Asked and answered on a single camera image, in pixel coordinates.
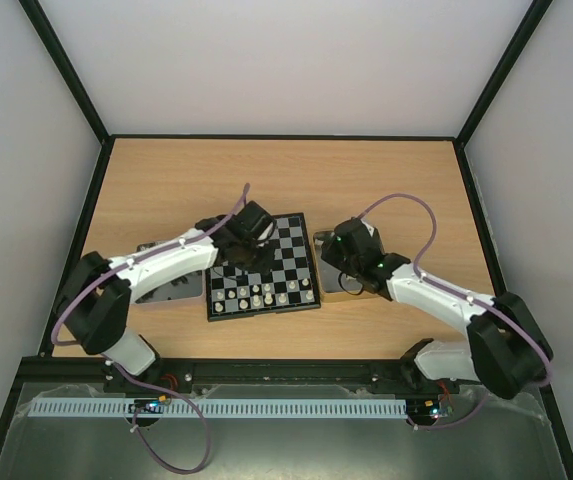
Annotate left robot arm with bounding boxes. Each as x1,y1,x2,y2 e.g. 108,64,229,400
51,201,276,377

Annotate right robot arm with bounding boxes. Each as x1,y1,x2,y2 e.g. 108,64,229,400
321,218,553,399

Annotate gold tin with white pieces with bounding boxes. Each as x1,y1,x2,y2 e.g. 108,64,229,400
312,230,375,303

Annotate tin tray with black pieces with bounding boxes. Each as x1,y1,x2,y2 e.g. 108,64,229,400
135,242,204,305

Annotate black silver chessboard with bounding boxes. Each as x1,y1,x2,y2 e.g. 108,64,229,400
205,212,321,322

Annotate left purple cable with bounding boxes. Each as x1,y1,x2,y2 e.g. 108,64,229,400
50,182,252,386

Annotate purple cable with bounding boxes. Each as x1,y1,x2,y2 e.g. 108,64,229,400
50,182,252,386
355,193,553,431

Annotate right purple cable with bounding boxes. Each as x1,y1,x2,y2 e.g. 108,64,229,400
355,193,553,431

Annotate light blue cable duct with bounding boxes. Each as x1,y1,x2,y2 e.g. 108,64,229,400
28,398,407,419

